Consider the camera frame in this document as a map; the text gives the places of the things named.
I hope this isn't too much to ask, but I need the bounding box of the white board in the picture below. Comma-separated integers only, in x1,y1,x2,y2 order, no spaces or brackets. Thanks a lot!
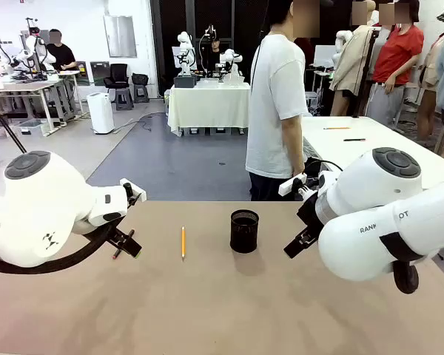
313,44,337,70

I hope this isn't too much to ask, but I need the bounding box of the white humanoid robot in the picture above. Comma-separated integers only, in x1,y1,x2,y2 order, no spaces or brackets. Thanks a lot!
20,16,57,81

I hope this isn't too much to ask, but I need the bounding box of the black camera stand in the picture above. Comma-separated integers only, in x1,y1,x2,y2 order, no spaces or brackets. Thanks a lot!
198,23,218,75

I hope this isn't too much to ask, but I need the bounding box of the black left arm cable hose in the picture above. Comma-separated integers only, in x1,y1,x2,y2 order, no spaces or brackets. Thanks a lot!
0,221,115,275

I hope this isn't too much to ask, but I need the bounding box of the person's right forearm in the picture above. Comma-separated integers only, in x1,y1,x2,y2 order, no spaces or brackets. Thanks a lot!
280,112,307,169

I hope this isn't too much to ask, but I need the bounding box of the white air purifier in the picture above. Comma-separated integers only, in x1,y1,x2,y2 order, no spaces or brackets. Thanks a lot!
86,92,115,135

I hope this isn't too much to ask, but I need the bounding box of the white side table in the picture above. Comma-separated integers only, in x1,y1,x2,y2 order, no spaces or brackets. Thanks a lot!
300,115,444,186

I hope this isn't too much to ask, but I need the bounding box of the black equipment box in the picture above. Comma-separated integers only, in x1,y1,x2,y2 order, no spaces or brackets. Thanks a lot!
173,75,198,89

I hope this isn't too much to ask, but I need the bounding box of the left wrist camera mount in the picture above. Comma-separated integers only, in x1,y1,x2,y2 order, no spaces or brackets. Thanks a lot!
119,177,147,208

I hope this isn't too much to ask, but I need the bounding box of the black mesh pen holder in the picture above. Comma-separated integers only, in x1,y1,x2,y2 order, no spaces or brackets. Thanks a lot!
229,209,260,255

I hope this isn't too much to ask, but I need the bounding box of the black office chair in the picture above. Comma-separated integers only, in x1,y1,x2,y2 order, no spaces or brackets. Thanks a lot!
103,63,130,90

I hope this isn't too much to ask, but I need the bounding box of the white desk with metal frame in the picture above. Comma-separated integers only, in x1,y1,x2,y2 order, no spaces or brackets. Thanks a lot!
0,70,84,136

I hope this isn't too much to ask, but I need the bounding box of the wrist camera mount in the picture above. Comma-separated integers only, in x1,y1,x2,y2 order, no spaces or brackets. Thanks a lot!
119,177,147,208
278,172,308,197

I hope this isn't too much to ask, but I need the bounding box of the clear plastic bin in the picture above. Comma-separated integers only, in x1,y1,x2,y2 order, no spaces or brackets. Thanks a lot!
16,118,48,137

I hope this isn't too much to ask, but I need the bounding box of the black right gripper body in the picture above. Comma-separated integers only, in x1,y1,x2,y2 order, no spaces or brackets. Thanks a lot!
297,191,325,233

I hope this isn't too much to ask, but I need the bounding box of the grey plastic stool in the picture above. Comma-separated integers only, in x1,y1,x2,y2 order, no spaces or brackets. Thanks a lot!
114,87,135,112

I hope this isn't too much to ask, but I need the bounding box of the seated person in black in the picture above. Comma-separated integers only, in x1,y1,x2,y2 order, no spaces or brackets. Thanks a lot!
209,38,223,64

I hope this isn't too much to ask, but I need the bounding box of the person in black shirt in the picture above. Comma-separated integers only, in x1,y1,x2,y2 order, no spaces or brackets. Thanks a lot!
45,28,78,72

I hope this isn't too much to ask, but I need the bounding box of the black tripod leg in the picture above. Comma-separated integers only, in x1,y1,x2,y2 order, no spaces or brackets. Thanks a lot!
0,92,28,155

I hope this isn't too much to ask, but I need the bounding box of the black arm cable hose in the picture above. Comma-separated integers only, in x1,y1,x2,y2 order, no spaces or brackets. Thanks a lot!
378,231,428,295
0,221,115,275

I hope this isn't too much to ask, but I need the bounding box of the table with white cloth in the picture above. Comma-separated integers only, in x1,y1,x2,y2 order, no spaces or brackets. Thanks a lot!
167,81,252,138

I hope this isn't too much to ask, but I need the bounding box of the metal wall panel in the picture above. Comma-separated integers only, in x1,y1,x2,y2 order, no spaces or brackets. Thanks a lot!
103,15,138,58

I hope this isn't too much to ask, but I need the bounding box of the person in white T-shirt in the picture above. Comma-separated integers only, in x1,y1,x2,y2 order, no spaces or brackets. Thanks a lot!
245,0,321,203

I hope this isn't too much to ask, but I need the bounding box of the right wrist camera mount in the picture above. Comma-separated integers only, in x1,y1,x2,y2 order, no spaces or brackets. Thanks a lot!
278,172,308,197

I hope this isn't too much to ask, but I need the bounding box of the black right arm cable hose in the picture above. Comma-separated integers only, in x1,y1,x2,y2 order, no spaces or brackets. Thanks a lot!
378,231,428,295

